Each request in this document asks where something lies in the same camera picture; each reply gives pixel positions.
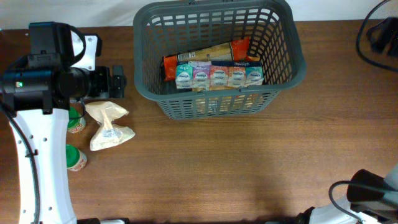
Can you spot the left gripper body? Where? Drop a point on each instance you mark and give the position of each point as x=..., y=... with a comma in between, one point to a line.
x=99, y=84

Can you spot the beige paper bag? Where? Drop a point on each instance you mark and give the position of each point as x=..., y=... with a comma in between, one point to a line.
x=109, y=134

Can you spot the green-lid jar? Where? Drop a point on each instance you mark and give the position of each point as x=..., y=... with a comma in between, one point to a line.
x=76, y=121
x=76, y=160

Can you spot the grey plastic basket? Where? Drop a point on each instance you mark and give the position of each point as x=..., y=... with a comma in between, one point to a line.
x=172, y=27

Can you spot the blue tea box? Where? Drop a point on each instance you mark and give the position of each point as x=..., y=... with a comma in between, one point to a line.
x=217, y=75

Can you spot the orange pasta packet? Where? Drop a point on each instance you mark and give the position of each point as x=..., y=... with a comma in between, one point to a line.
x=236, y=50

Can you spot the yellow coffee bag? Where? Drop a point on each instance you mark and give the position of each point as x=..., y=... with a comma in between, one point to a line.
x=238, y=104

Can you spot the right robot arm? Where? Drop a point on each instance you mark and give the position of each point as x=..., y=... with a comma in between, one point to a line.
x=366, y=198

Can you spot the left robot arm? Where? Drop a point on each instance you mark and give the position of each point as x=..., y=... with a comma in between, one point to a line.
x=37, y=91

